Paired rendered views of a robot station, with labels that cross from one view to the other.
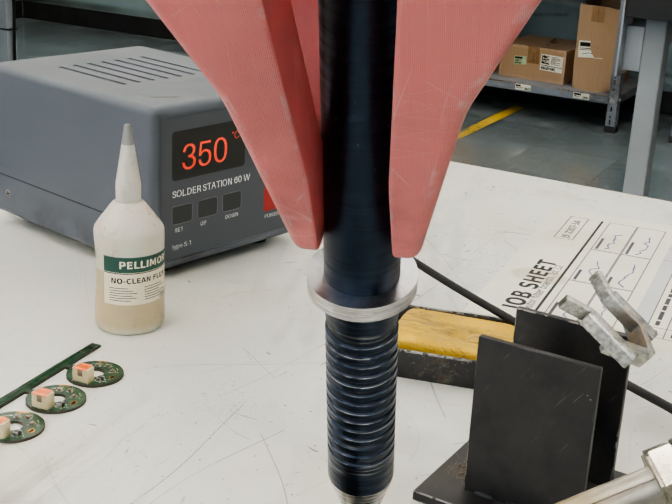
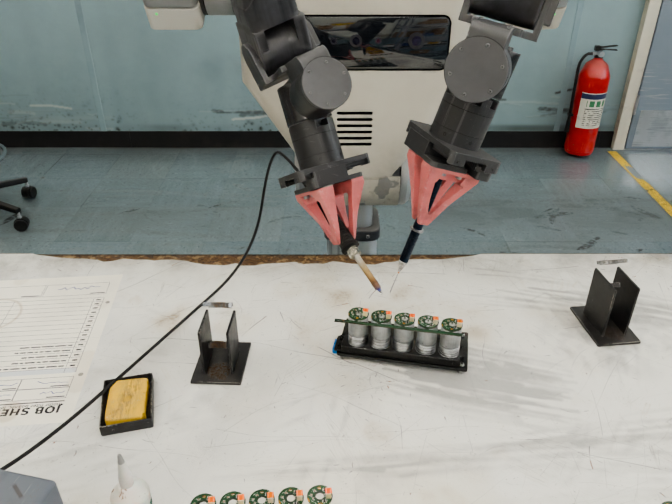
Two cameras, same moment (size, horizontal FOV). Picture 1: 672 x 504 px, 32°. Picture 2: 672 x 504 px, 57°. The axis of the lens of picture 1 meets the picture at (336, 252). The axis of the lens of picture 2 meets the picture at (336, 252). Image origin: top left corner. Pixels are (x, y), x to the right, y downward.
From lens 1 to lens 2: 0.78 m
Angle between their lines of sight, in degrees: 102
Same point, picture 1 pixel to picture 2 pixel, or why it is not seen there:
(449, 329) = (124, 401)
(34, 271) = not seen: outside the picture
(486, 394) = (230, 344)
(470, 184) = not seen: outside the picture
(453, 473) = (225, 378)
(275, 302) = (85, 487)
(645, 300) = (33, 373)
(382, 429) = (409, 248)
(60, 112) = not seen: outside the picture
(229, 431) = (225, 441)
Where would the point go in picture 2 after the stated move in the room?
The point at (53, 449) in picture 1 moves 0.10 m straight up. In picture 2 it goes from (268, 479) to (262, 407)
